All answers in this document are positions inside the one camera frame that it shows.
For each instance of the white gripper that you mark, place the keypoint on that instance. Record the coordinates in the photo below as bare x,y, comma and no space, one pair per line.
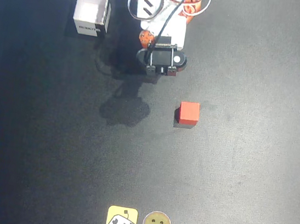
146,39

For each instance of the black table mat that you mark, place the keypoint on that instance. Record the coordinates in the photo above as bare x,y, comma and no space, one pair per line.
214,167

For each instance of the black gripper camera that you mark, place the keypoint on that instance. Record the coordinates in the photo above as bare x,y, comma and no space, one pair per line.
161,57

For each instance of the red cube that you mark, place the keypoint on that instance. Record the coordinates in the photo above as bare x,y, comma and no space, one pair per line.
189,113

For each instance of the white cardboard box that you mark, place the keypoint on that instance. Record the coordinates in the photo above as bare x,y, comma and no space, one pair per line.
91,7

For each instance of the yellow robot sticker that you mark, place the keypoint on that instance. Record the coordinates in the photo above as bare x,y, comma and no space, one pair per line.
121,221

